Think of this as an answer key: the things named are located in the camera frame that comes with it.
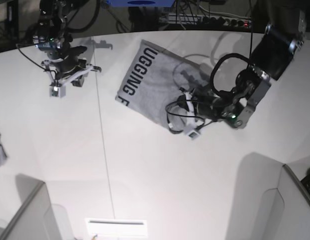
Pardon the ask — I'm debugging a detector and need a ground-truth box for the black power strip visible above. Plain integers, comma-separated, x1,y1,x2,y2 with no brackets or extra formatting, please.
200,16,251,28

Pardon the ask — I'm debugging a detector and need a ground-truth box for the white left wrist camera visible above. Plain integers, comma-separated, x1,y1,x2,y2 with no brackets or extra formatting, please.
180,87,200,140

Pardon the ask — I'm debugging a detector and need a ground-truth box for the grey T-shirt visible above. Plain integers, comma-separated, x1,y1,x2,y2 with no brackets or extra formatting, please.
115,40,209,134

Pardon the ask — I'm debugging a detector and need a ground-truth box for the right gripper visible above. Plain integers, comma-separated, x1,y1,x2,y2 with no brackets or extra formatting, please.
44,46,87,87

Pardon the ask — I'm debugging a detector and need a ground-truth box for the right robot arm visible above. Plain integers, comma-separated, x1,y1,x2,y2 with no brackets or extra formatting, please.
16,0,101,88

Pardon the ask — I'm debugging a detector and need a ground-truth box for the grey partition right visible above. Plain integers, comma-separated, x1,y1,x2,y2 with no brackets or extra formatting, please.
251,164,310,240

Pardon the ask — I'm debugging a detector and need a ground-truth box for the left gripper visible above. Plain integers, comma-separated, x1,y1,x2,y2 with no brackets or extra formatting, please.
176,93,227,120

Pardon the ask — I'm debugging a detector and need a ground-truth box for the blue box at top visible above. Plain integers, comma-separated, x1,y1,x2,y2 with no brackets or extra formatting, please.
106,0,175,7

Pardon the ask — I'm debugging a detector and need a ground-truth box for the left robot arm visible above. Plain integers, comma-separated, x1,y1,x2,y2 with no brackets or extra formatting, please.
175,0,306,130

